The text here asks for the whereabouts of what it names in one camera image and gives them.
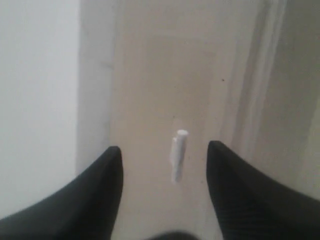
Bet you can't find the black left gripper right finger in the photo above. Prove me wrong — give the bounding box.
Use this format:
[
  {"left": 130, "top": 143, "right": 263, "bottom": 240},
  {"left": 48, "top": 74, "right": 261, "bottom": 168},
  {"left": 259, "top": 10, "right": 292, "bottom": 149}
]
[{"left": 206, "top": 140, "right": 320, "bottom": 240}]

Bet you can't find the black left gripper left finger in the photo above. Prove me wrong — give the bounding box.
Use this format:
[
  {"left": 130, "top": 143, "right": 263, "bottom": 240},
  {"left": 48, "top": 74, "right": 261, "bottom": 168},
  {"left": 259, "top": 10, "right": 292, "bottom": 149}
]
[{"left": 0, "top": 146, "right": 123, "bottom": 240}]

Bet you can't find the white plastic drawer cabinet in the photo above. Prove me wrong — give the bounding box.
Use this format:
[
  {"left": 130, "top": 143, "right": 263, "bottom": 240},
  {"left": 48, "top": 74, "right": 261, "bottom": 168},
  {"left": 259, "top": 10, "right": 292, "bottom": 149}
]
[{"left": 0, "top": 0, "right": 320, "bottom": 240}]

